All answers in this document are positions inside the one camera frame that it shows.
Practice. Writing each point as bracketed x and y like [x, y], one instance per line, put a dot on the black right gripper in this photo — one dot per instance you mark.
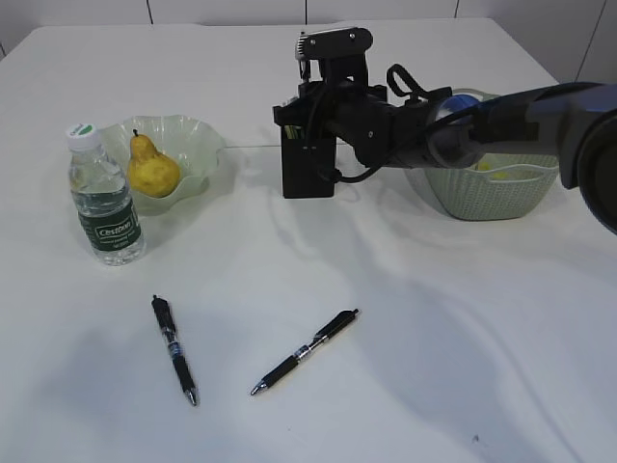
[362, 118]

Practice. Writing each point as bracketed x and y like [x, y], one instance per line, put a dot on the yellow-green utility knife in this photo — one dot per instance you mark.
[290, 132]

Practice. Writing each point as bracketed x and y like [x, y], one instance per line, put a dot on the yellow white waste paper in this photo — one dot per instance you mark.
[493, 167]

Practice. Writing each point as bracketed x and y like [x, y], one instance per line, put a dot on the yellow pear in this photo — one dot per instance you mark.
[150, 171]

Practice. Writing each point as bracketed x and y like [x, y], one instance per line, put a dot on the clear plastic water bottle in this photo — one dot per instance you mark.
[103, 199]

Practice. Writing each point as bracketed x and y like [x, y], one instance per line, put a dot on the black pen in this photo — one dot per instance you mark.
[322, 336]
[301, 56]
[165, 320]

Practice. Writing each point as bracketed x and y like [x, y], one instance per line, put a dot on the blue grey right robot arm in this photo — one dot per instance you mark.
[574, 123]

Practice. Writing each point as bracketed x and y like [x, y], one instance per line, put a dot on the black square pen holder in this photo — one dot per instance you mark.
[302, 166]

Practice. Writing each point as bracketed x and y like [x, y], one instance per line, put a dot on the green woven plastic basket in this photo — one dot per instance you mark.
[464, 195]

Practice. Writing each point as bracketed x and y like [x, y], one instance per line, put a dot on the pale green glass plate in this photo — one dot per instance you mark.
[194, 145]

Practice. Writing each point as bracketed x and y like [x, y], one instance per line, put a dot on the black pen under ruler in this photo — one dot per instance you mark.
[322, 336]

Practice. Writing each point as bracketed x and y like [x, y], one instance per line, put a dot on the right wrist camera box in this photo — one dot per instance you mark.
[340, 54]

